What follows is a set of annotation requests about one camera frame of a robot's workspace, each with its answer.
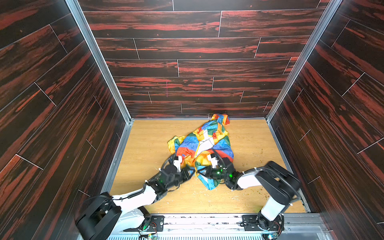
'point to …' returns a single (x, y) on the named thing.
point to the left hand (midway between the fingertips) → (197, 170)
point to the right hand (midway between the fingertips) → (199, 169)
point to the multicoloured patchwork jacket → (194, 148)
